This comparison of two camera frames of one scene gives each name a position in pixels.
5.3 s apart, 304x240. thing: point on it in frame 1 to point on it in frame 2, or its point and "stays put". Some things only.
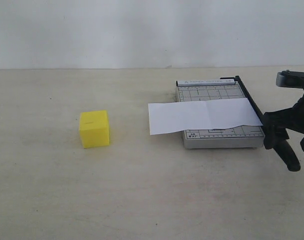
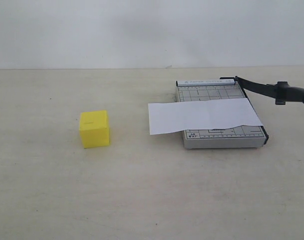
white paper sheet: (196, 115) stays put
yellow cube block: (94, 128) stays put
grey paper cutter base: (235, 137) stays put
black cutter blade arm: (283, 148) to (282, 91)
